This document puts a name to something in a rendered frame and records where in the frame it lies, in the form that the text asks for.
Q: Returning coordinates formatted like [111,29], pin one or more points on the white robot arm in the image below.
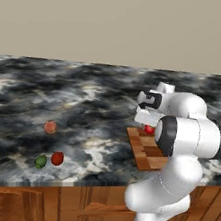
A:
[175,180]

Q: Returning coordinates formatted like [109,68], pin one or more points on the narrow wooden cupboard panel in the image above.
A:
[69,209]

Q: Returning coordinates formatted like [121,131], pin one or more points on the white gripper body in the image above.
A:
[148,117]

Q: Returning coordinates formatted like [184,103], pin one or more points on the red tomato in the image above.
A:
[57,158]

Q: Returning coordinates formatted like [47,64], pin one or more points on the wooden drawer front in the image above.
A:
[206,212]
[108,198]

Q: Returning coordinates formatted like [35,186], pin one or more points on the wooden cutting board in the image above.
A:
[147,152]

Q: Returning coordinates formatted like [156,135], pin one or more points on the red bell pepper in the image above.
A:
[149,130]

